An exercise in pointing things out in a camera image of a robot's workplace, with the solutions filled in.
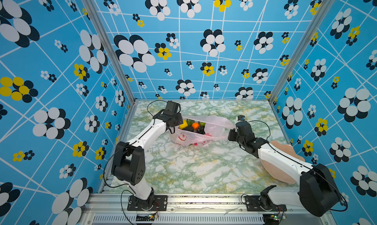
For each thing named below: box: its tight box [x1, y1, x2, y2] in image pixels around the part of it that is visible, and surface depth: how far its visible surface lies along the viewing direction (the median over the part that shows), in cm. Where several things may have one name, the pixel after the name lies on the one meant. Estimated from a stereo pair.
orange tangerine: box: [191, 122, 200, 130], surface depth 102 cm
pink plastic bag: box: [171, 114, 236, 147], surface depth 86 cm
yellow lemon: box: [178, 119, 189, 130], surface depth 101 cm
